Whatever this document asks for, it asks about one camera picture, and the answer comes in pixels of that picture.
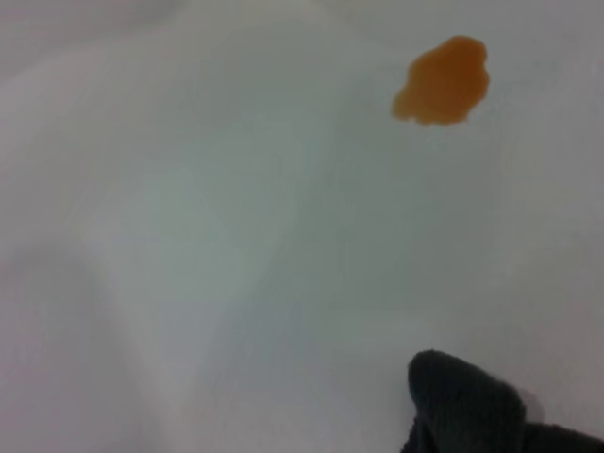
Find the brown water stain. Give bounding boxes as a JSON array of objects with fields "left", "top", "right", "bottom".
[{"left": 390, "top": 35, "right": 491, "bottom": 126}]

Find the dark blue rag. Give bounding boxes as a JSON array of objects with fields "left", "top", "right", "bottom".
[{"left": 401, "top": 348, "right": 604, "bottom": 453}]

